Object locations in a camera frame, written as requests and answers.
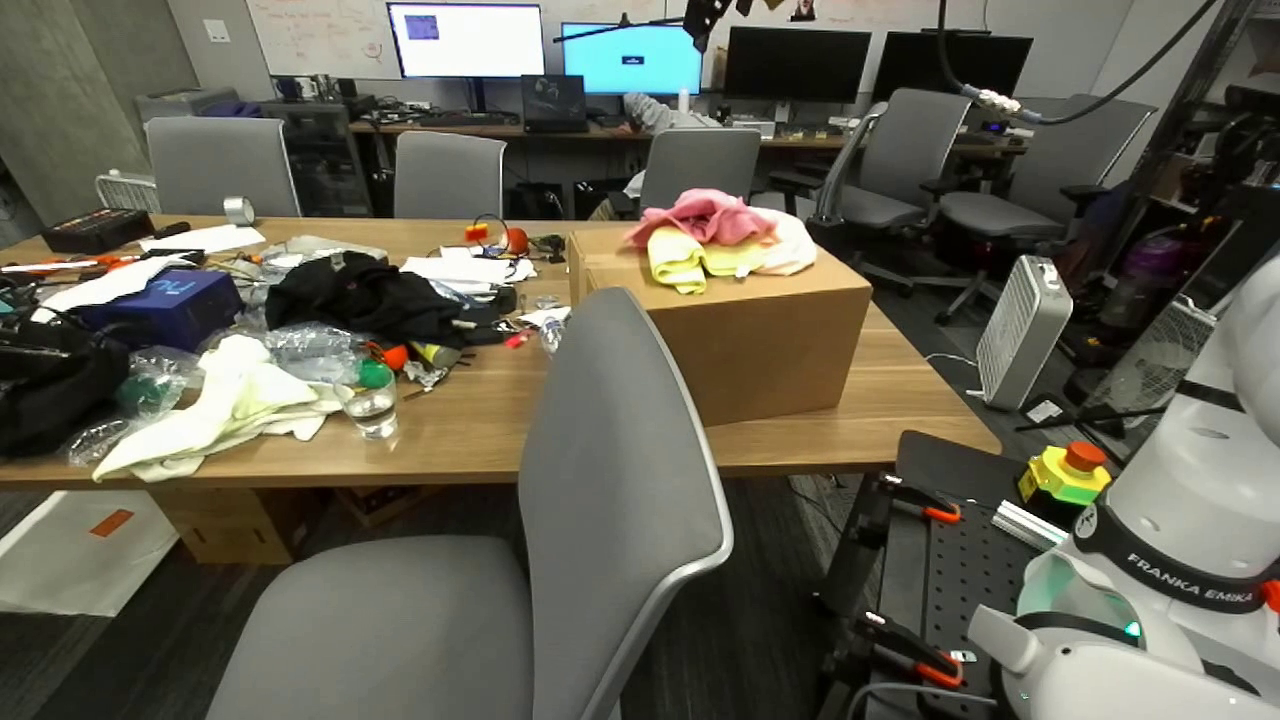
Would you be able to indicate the pink shirt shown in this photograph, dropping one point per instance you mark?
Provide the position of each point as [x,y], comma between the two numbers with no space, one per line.
[704,215]

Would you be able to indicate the yellow shirt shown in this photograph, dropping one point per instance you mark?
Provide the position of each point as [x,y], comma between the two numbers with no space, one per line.
[680,263]

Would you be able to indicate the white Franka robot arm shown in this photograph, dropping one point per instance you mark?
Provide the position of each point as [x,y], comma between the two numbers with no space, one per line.
[1203,467]

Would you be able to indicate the brown cardboard box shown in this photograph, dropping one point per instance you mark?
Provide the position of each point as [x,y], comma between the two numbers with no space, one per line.
[772,347]

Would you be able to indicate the blue box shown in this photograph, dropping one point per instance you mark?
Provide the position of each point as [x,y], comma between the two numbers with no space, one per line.
[172,304]

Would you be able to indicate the grey mesh-back office chair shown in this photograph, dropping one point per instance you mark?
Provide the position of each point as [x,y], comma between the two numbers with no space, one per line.
[402,625]

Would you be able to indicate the small cardboard box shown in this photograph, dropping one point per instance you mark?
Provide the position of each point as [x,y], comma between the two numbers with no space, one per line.
[222,523]

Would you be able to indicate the wide black computer monitor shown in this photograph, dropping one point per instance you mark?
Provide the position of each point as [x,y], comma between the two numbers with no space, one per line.
[961,65]
[799,65]

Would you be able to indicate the small computer monitor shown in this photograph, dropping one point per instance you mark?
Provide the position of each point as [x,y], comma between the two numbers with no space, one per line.
[624,62]

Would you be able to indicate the monitor showing white screen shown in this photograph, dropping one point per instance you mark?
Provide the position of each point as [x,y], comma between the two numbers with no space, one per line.
[464,42]

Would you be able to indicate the black green small gadget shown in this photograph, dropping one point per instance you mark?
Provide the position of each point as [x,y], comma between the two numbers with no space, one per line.
[550,248]

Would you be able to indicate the red yellow block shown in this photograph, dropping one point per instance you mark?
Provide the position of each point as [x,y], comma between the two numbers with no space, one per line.
[477,235]

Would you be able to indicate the white crumpled plastic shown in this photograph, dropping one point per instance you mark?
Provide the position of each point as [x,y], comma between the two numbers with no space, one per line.
[545,327]

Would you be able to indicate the white space heater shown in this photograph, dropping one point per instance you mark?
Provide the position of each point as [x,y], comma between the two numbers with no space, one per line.
[1027,332]

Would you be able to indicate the black clothing pile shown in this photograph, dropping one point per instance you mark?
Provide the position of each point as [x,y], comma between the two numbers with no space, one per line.
[360,298]

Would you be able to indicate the clear plastic bottle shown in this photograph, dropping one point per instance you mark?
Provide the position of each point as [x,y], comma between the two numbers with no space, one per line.
[377,400]

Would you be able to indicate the clear plastic bag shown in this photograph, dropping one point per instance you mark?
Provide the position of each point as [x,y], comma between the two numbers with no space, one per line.
[162,384]
[313,353]

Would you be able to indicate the white book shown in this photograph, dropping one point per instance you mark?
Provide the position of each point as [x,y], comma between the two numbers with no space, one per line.
[201,241]

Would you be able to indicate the yellow red emergency stop button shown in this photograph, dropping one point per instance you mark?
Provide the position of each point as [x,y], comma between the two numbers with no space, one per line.
[1067,472]

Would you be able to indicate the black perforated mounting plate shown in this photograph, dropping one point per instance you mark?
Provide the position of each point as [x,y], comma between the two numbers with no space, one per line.
[935,574]

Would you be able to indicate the cream white cloth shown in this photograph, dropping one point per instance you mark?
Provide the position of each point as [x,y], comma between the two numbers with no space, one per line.
[226,400]

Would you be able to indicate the black flat case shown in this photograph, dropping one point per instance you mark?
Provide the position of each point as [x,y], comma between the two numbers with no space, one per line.
[97,231]

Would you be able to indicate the white flat sheet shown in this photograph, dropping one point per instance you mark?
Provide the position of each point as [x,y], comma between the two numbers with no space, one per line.
[112,281]

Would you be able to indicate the black bag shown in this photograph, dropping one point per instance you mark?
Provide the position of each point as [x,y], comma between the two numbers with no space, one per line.
[55,384]

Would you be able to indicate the white bag orange label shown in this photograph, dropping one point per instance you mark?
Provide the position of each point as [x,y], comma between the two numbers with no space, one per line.
[82,553]

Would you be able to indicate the white wall whiteboard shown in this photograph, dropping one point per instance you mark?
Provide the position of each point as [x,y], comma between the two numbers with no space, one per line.
[321,32]

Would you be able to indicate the white light switch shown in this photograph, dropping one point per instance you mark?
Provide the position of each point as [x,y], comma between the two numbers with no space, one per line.
[219,32]

